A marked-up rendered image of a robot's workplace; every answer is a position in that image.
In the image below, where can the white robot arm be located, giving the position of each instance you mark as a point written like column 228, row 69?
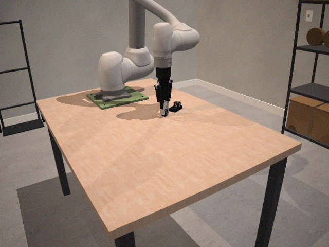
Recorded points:
column 115, row 70

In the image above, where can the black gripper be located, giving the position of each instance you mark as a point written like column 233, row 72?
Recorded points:
column 163, row 88

